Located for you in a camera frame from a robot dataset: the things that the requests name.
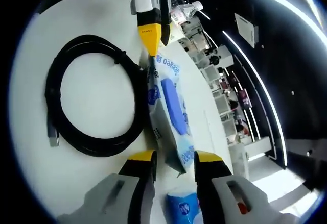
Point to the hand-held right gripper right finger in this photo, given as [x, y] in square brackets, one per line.
[219, 190]

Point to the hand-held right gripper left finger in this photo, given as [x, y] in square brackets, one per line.
[127, 190]

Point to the clear plastic bottle red label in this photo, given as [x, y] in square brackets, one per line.
[186, 12]

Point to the blue tissue pack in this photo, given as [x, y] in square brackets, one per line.
[182, 208]

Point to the wet wipes pack blue lid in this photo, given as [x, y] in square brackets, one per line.
[168, 106]

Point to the ceiling air conditioner vent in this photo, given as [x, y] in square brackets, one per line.
[245, 28]

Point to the wide ceiling light strip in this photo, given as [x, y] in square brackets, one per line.
[286, 0]

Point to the long ceiling light strip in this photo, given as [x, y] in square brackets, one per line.
[258, 81]

